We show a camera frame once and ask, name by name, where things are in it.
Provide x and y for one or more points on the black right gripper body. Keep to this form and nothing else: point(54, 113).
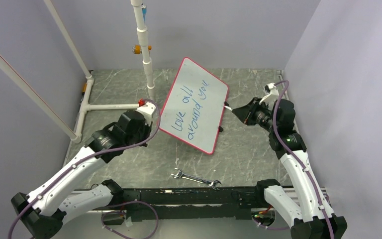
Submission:
point(257, 114)

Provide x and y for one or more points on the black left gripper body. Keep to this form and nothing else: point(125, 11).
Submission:
point(144, 129)

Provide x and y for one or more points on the pink-framed whiteboard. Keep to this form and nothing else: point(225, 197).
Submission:
point(194, 106)

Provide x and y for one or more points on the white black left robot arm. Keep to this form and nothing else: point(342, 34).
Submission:
point(46, 209)

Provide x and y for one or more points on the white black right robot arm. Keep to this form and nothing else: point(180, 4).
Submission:
point(311, 217)

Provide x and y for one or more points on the silver double open-end wrench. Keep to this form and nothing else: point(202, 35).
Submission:
point(181, 175)

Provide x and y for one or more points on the orange pipe valve fitting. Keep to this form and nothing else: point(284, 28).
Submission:
point(137, 49)

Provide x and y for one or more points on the diagonal white pipe red stripe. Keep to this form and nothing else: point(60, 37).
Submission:
point(32, 94)

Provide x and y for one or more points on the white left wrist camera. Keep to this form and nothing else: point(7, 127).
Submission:
point(147, 109)

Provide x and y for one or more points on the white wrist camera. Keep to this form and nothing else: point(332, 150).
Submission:
point(147, 109)
point(272, 94)

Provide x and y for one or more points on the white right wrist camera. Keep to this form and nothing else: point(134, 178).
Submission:
point(272, 94)

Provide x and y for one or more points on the white PVC pipe frame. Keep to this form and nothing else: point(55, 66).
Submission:
point(140, 10)

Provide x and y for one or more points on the aluminium extrusion frame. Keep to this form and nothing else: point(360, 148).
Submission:
point(280, 74)

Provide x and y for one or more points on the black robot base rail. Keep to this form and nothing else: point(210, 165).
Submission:
point(240, 203)

